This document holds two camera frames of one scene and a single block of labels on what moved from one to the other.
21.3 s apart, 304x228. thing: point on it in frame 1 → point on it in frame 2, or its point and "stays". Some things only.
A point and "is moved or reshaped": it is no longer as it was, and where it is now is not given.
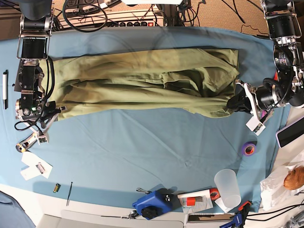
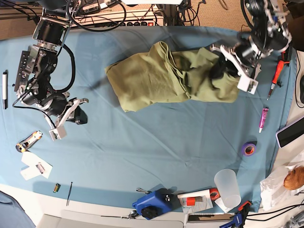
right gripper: [38, 115] → [58, 109]
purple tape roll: [249, 147] stays
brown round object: [295, 179] stays
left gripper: [261, 101] → [245, 57]
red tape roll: [214, 194] stays
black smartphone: [287, 135] stays
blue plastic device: [157, 203] stays
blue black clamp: [240, 217] stays
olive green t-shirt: [194, 81] is moved or reshaped
